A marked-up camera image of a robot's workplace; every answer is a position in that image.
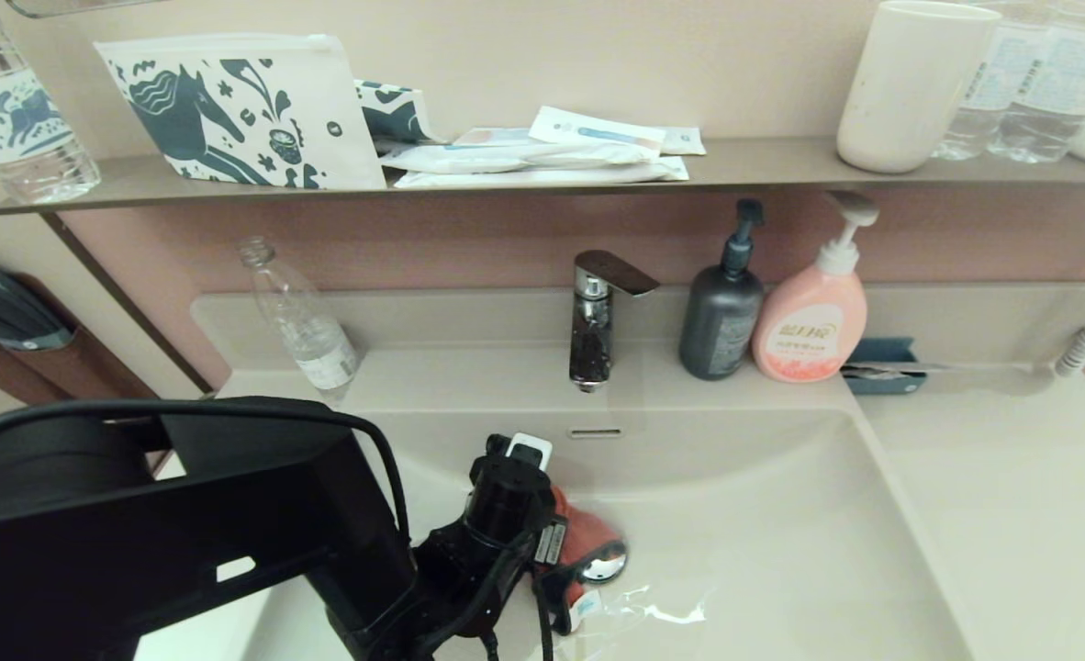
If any white pouch blue horse print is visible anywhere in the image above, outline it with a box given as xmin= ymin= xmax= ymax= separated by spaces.
xmin=95 ymin=34 xmax=388 ymax=191

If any pink pump soap bottle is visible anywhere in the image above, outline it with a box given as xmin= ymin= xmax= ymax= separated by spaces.
xmin=750 ymin=190 xmax=880 ymax=385

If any white crinkled plastic packet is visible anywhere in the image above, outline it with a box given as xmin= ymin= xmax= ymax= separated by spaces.
xmin=379 ymin=141 xmax=663 ymax=175

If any white packet blue toothbrush print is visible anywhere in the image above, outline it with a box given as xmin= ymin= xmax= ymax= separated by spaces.
xmin=529 ymin=106 xmax=668 ymax=152

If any empty clear plastic bottle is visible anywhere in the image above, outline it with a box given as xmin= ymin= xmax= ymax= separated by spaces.
xmin=236 ymin=237 xmax=364 ymax=403

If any white sink basin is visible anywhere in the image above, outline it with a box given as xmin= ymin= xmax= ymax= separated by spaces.
xmin=249 ymin=404 xmax=975 ymax=661

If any chrome drain stopper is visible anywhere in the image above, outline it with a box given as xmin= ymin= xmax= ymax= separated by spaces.
xmin=579 ymin=541 xmax=630 ymax=585

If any taupe wall shelf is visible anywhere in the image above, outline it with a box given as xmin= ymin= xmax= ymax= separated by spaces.
xmin=0 ymin=136 xmax=1085 ymax=218

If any white packet orange stripe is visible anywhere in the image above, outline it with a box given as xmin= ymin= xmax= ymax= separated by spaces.
xmin=455 ymin=128 xmax=543 ymax=150

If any blue deer label water bottle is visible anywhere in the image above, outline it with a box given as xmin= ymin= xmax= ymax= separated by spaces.
xmin=0 ymin=0 xmax=103 ymax=206

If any white plastic cup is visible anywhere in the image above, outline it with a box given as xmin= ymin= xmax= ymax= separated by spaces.
xmin=836 ymin=0 xmax=1002 ymax=174

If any folded white blue print pouch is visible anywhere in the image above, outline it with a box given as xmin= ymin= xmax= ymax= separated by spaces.
xmin=354 ymin=79 xmax=446 ymax=152

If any dark grey pump bottle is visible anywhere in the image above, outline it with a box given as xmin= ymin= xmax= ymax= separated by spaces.
xmin=677 ymin=198 xmax=766 ymax=382

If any chrome faucet lever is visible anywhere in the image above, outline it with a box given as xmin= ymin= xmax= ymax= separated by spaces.
xmin=575 ymin=250 xmax=662 ymax=298

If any brown leather wall pocket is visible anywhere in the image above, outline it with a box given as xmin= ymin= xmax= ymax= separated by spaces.
xmin=0 ymin=344 xmax=75 ymax=409
xmin=0 ymin=274 xmax=160 ymax=405

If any chrome faucet body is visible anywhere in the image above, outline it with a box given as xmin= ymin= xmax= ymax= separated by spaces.
xmin=568 ymin=274 xmax=616 ymax=393

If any blue soap tray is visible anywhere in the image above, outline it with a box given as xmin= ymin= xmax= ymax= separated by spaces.
xmin=840 ymin=338 xmax=927 ymax=396

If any clear water bottle white label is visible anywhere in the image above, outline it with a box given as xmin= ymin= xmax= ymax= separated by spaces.
xmin=987 ymin=0 xmax=1085 ymax=165
xmin=930 ymin=0 xmax=1027 ymax=162

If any orange microfibre cloth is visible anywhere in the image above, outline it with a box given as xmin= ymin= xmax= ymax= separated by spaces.
xmin=531 ymin=485 xmax=629 ymax=636

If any thin silver packet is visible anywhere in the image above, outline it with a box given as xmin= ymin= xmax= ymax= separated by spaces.
xmin=841 ymin=361 xmax=953 ymax=379

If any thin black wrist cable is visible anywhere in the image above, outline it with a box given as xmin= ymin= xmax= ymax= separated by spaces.
xmin=531 ymin=551 xmax=599 ymax=661

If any dark brown wall trim strip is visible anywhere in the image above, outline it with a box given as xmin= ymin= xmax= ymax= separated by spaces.
xmin=40 ymin=213 xmax=217 ymax=395

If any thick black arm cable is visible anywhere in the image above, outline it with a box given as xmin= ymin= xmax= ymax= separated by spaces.
xmin=0 ymin=398 xmax=413 ymax=554

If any flat white plastic packet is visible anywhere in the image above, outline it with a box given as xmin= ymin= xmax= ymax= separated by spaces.
xmin=394 ymin=157 xmax=690 ymax=190

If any dark grey slipper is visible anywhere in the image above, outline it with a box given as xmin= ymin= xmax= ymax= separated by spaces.
xmin=0 ymin=260 xmax=73 ymax=353

